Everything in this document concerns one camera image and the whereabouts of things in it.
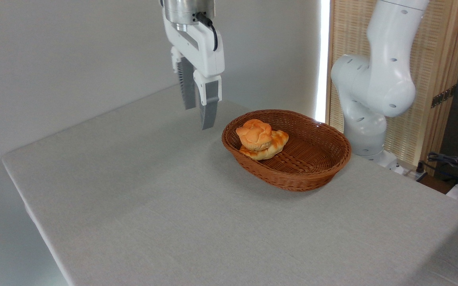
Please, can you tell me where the bundle of black cables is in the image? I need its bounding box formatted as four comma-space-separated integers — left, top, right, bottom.
427, 152, 458, 187

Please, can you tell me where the round knotted bread bun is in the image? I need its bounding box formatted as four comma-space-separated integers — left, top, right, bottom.
236, 119, 273, 151

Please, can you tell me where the grey tablecloth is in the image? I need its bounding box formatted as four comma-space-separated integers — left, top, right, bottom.
2, 84, 458, 286

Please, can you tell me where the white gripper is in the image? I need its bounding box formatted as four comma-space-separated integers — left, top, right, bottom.
161, 8, 225, 130

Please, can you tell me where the long braided bread loaf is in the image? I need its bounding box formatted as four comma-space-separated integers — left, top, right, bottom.
240, 130, 289, 161

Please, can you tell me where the dark metal screen hinge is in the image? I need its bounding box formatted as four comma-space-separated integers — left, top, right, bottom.
431, 85, 457, 108

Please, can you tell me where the bamboo folding screen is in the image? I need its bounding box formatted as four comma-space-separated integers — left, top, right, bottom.
326, 0, 458, 167

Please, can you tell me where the brown oval wicker basket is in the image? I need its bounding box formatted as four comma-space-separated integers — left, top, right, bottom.
221, 109, 352, 192

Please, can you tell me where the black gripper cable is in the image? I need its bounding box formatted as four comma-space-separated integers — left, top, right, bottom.
195, 12, 218, 52

